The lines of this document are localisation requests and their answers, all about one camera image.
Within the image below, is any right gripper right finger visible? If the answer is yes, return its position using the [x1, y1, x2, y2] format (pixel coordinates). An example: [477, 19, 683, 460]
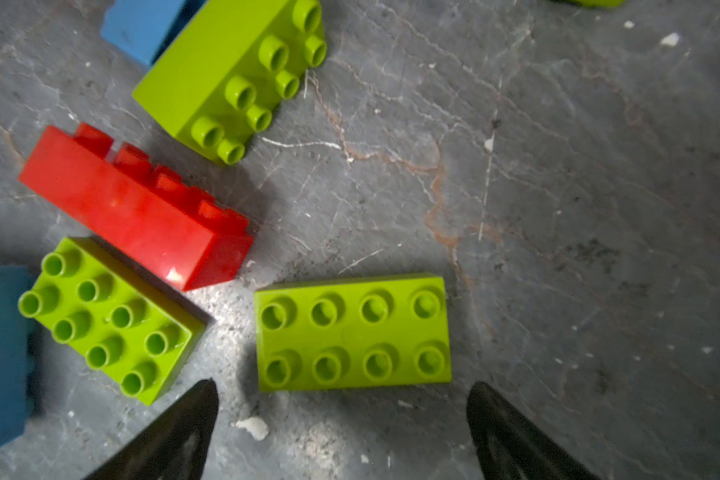
[466, 382, 597, 480]

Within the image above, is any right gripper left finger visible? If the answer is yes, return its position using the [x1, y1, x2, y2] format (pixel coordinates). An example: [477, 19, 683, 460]
[88, 379, 219, 479]

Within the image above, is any green lego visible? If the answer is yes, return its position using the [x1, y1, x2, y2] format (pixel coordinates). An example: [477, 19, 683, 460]
[132, 0, 328, 165]
[254, 273, 452, 392]
[557, 0, 624, 9]
[17, 237, 205, 405]

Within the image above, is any blue lego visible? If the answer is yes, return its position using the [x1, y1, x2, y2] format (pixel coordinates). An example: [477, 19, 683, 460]
[100, 0, 205, 67]
[0, 266, 34, 447]

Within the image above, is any red lego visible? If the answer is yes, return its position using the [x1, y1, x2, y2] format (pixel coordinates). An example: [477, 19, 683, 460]
[19, 123, 254, 292]

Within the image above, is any green lego top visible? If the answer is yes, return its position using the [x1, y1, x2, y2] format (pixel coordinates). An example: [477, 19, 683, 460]
[557, 0, 624, 9]

